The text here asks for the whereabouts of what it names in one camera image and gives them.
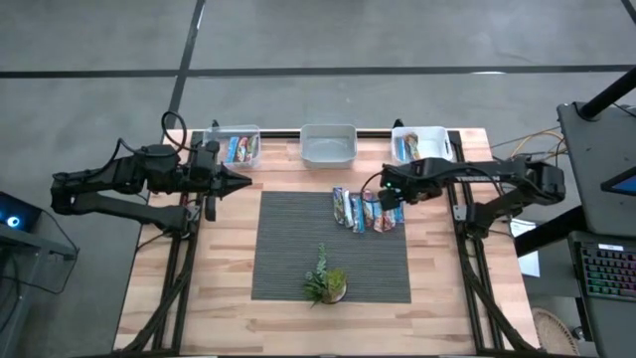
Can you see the black pole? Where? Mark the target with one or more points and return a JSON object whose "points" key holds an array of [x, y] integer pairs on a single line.
{"points": [[608, 94]]}

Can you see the blue and red granola bar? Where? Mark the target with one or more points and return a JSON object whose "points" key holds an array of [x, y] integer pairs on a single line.
{"points": [[377, 219]]}

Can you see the white paper sheet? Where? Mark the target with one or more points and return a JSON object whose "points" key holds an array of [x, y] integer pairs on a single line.
{"points": [[530, 263]]}

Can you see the potted artificial succulent plant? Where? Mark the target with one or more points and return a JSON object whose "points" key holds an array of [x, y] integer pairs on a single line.
{"points": [[330, 293]]}

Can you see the dark grey desk top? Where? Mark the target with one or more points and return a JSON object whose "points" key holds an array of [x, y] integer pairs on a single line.
{"points": [[591, 149]]}

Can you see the grey woven placemat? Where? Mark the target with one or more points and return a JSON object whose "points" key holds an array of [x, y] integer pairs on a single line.
{"points": [[288, 268]]}

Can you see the red and white granola bar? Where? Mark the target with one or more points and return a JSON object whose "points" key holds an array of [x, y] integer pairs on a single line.
{"points": [[367, 211]]}

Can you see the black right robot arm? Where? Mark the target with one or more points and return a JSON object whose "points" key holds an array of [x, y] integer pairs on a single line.
{"points": [[497, 174]]}

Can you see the white plastic bin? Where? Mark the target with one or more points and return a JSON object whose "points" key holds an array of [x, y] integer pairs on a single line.
{"points": [[432, 144]]}

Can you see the backlit computer keyboard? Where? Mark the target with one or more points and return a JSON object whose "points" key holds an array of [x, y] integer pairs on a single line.
{"points": [[608, 273]]}

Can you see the grey plastic bin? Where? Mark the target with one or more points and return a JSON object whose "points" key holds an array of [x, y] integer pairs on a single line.
{"points": [[328, 149]]}

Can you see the black diagonal strut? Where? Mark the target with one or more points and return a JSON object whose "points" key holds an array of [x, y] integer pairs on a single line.
{"points": [[546, 233]]}

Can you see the red and brown granola bar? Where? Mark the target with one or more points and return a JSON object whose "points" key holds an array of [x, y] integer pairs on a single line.
{"points": [[389, 220]]}

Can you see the black aluminium support frame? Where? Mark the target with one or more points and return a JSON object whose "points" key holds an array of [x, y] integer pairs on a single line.
{"points": [[470, 298], [183, 298]]}

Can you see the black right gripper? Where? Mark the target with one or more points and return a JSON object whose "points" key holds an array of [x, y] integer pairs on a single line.
{"points": [[397, 194]]}

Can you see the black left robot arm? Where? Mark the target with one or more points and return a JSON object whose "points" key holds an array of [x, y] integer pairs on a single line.
{"points": [[99, 181]]}

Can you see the black computer with blue light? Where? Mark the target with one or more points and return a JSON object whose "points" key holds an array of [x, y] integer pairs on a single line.
{"points": [[20, 214]]}

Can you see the black keyboard tray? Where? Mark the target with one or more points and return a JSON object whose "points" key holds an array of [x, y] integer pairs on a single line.
{"points": [[606, 328]]}

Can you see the purple and green granola bar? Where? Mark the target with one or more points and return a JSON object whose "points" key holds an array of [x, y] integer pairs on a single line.
{"points": [[338, 205]]}

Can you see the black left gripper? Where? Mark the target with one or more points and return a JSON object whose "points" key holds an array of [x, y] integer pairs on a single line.
{"points": [[201, 171]]}

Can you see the red and green granola bar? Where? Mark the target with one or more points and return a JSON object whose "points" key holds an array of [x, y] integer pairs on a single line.
{"points": [[252, 147]]}

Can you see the wicker basket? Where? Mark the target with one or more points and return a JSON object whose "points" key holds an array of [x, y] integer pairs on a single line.
{"points": [[551, 330]]}

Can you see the black aluminium crossbar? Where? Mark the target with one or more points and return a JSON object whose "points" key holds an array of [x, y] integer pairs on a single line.
{"points": [[278, 133]]}

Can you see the pale blue granola bar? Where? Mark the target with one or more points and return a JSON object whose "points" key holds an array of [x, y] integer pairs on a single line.
{"points": [[232, 149]]}

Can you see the clear plastic bin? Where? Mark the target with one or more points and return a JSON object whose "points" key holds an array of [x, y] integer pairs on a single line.
{"points": [[221, 161]]}

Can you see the blue-screen monitor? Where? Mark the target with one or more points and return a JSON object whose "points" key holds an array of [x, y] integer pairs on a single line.
{"points": [[623, 185]]}

